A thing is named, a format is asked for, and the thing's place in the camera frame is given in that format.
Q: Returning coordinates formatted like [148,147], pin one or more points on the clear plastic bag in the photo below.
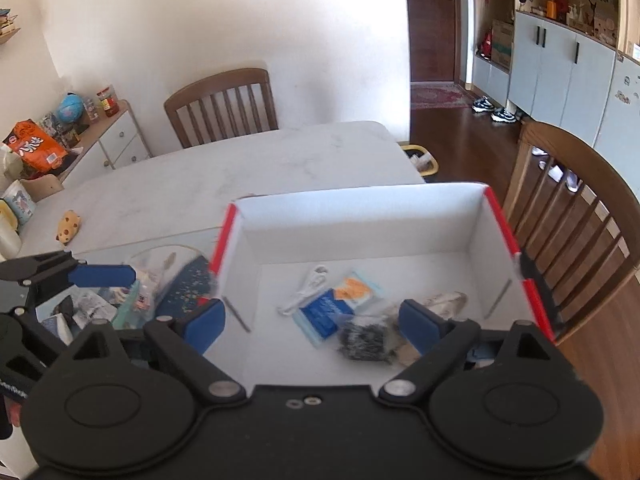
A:
[155,260]

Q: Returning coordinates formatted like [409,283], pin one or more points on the white box red rim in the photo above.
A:
[360,230]

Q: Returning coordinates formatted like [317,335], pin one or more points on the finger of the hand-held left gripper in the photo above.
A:
[102,275]
[37,340]

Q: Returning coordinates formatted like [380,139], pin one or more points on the brown door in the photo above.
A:
[432,25]

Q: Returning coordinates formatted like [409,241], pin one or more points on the teal plastic spoon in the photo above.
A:
[125,307]

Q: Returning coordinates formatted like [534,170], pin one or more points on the white printed cup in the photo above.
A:
[20,202]

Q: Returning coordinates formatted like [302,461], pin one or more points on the blue globe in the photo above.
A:
[70,107]

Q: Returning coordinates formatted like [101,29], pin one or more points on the patterned rug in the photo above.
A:
[437,96]

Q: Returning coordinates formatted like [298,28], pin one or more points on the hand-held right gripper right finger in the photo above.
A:
[417,322]

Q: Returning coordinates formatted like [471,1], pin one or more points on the yellow trash bin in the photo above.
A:
[420,160]

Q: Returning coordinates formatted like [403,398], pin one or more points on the white drawer cabinet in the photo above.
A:
[115,145]

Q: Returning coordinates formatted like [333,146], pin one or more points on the blue cracker packet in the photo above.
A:
[327,312]

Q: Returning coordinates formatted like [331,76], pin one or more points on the white slipper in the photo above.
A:
[555,174]
[572,181]

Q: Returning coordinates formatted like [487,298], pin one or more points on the red-lidded sauce jar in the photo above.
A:
[108,102]

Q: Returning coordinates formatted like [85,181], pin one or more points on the dark white sneaker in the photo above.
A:
[506,115]
[483,105]

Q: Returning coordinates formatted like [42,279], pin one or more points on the yellow pig toy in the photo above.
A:
[69,227]

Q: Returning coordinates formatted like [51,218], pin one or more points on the brown carton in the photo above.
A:
[502,45]

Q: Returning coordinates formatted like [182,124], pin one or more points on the white plastic bag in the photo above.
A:
[11,160]

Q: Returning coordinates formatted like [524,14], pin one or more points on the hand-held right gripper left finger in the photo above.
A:
[207,325]

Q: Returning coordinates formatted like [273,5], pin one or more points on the orange snack bag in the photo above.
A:
[35,147]

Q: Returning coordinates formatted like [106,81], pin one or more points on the wooden slatted chair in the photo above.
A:
[220,85]
[565,160]

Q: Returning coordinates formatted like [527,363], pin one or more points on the white marble desktop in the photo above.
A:
[250,170]

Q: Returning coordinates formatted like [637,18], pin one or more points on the grey wall cabinet unit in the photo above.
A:
[570,70]

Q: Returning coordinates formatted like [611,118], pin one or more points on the gold foil packet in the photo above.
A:
[445,302]

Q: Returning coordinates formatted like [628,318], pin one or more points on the black snack packet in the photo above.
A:
[365,340]

